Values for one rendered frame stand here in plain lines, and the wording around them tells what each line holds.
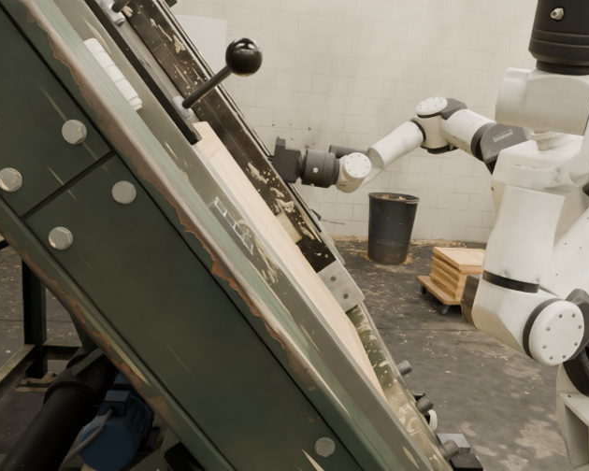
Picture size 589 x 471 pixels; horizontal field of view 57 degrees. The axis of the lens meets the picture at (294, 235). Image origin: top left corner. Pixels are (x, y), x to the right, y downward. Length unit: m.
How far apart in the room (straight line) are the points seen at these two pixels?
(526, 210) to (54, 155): 0.49
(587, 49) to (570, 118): 0.07
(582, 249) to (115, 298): 0.56
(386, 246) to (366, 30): 2.39
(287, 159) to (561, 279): 0.77
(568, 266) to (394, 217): 4.52
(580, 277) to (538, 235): 0.10
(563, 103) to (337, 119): 5.52
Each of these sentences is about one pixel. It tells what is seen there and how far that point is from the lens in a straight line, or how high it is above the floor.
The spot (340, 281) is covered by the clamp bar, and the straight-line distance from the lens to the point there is 1.32.
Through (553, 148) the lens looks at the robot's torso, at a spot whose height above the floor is 1.34.
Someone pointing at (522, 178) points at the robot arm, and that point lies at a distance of 0.66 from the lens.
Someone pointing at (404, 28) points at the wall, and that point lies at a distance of 6.38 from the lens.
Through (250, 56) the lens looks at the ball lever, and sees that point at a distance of 0.55.
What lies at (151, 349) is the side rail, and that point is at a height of 1.19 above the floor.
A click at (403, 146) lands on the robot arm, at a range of 1.39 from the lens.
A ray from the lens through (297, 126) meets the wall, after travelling 6.06.
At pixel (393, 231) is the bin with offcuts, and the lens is 5.26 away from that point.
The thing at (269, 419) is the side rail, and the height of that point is 1.14.
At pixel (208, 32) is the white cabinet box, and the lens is 4.64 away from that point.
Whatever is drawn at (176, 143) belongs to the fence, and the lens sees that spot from 0.60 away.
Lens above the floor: 1.36
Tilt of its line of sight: 13 degrees down
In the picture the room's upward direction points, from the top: 5 degrees clockwise
